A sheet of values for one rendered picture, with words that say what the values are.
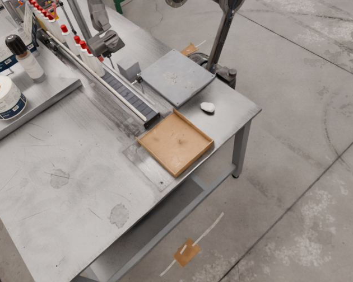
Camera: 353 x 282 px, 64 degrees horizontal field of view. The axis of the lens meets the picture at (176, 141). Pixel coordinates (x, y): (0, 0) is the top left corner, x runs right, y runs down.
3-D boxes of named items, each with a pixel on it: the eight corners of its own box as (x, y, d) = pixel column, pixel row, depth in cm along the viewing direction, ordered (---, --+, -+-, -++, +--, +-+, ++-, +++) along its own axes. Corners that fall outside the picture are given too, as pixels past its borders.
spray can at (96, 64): (95, 74, 170) (82, 47, 153) (102, 69, 172) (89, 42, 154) (100, 78, 168) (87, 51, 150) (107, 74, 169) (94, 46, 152)
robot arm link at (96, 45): (103, 13, 111) (99, 18, 119) (79, 27, 108) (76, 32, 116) (121, 41, 116) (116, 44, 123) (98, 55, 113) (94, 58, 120)
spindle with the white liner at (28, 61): (29, 78, 175) (-1, 37, 149) (42, 70, 177) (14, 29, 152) (36, 85, 171) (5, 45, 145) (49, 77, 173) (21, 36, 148)
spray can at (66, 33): (71, 53, 183) (56, 26, 165) (78, 49, 184) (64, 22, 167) (75, 57, 180) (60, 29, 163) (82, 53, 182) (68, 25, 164)
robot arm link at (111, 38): (121, 38, 117) (113, 26, 116) (108, 47, 115) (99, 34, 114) (119, 43, 123) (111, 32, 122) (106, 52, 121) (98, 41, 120)
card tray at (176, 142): (136, 140, 148) (135, 136, 144) (173, 111, 155) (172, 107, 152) (175, 178, 134) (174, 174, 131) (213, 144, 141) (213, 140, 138)
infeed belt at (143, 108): (17, 9, 225) (14, 4, 221) (26, 4, 227) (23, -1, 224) (147, 127, 150) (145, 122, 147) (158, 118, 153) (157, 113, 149)
